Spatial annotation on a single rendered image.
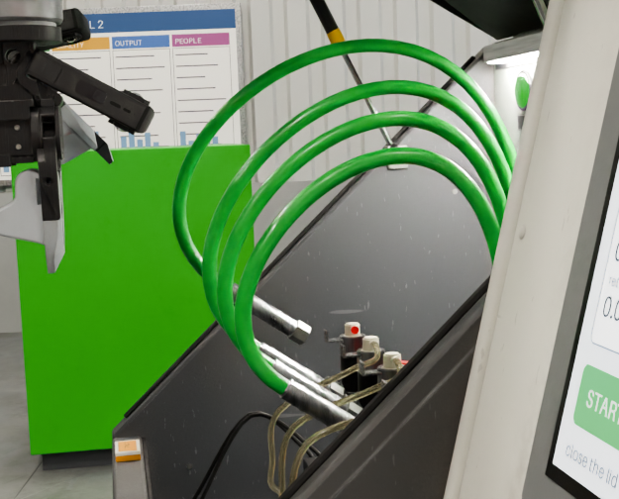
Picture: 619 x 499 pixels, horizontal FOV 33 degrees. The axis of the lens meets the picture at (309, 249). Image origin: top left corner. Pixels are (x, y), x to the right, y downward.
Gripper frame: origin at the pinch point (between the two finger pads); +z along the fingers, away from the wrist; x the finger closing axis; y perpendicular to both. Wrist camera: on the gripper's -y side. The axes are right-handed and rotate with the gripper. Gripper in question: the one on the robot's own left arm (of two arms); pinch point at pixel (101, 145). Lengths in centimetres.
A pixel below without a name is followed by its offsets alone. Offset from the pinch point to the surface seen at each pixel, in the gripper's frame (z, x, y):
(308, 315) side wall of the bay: 28.4, -27.2, -3.0
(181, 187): 12.4, 11.1, -2.6
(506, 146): 32.5, 4.8, -30.0
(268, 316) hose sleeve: 27.3, 6.6, 0.4
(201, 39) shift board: -189, -592, -96
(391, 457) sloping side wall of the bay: 43, 37, 1
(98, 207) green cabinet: -77, -299, 21
